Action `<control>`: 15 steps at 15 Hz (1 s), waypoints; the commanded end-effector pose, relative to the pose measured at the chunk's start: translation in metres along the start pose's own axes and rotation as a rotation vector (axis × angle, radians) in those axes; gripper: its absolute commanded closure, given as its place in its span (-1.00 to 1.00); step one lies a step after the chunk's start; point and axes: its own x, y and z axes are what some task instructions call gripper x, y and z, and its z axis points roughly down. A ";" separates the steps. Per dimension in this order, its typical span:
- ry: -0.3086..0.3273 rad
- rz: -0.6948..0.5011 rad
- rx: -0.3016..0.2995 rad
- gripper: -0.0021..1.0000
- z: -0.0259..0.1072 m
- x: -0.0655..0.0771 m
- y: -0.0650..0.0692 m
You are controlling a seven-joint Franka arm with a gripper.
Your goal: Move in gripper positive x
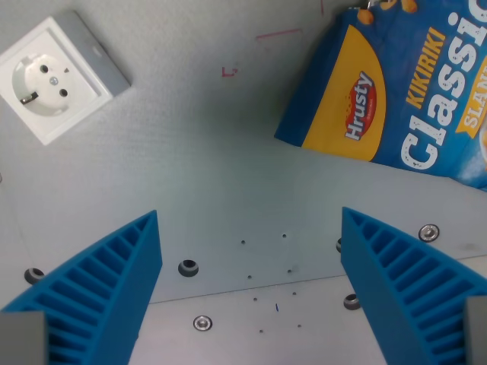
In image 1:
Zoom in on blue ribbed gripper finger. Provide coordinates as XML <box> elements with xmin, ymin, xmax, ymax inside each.
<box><xmin>339</xmin><ymin>206</ymin><xmax>487</xmax><ymax>365</ymax></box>
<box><xmin>0</xmin><ymin>209</ymin><xmax>164</xmax><ymax>365</ymax></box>

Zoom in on silver table screw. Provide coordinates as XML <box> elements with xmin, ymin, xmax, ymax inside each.
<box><xmin>193</xmin><ymin>315</ymin><xmax>214</xmax><ymax>332</ymax></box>
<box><xmin>418</xmin><ymin>224</ymin><xmax>441</xmax><ymax>243</ymax></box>

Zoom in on blue Hrusty Classic snack bag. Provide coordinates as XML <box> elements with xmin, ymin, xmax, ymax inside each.
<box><xmin>274</xmin><ymin>0</ymin><xmax>487</xmax><ymax>192</ymax></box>

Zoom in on white wall socket grey base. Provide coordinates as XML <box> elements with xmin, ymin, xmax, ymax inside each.
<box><xmin>0</xmin><ymin>10</ymin><xmax>132</xmax><ymax>147</ymax></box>

